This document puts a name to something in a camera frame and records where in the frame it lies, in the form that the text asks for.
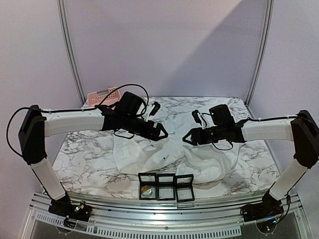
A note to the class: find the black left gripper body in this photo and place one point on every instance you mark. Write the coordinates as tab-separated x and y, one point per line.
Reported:
129	125

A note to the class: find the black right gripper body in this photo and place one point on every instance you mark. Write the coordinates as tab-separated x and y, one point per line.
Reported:
195	137

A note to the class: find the white button shirt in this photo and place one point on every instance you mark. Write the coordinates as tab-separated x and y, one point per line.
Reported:
208	163

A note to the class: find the green red round brooch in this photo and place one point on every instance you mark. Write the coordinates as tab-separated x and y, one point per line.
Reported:
147	191

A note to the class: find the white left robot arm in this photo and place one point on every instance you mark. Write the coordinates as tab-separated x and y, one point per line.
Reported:
39	124

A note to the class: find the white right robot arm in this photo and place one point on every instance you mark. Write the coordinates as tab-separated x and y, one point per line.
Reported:
301	129

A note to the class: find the pink plastic basket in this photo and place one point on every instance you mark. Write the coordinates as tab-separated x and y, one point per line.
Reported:
107	97

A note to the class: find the right black display case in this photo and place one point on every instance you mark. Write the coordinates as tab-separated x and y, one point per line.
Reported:
184	188

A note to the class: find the black display case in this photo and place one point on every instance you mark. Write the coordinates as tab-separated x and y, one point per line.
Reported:
165	187
184	188
148	179

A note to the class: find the middle black display case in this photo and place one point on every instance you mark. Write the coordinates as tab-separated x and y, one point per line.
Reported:
165	187

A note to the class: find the left black display case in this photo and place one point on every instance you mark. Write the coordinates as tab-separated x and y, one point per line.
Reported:
148	179

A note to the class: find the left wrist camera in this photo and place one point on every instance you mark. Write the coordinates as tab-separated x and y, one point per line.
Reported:
151	110

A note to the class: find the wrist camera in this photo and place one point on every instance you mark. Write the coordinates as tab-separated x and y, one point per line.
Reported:
151	110
199	118

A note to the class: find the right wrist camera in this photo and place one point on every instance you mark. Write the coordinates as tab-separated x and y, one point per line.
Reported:
199	118

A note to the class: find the aluminium front rail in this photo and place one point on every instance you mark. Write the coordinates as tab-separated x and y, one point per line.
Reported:
210	218

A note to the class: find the left aluminium frame post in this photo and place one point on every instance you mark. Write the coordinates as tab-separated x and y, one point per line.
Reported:
69	50

